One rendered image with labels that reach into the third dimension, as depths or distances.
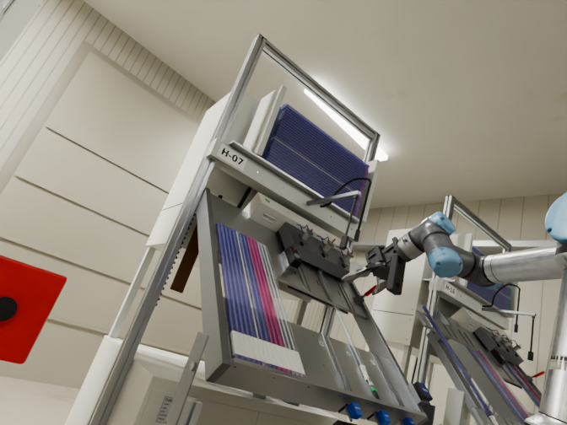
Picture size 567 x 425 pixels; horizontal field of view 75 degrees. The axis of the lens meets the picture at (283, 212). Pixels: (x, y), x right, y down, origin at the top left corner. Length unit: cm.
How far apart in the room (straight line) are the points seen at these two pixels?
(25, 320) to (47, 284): 7
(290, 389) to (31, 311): 53
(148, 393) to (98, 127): 285
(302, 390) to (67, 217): 284
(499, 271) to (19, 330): 103
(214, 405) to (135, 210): 267
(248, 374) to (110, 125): 310
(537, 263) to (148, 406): 98
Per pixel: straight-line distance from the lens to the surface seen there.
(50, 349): 356
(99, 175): 356
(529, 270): 103
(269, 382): 86
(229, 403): 119
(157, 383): 109
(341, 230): 163
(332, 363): 107
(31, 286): 81
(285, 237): 136
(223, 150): 135
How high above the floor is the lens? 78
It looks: 19 degrees up
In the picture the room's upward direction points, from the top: 18 degrees clockwise
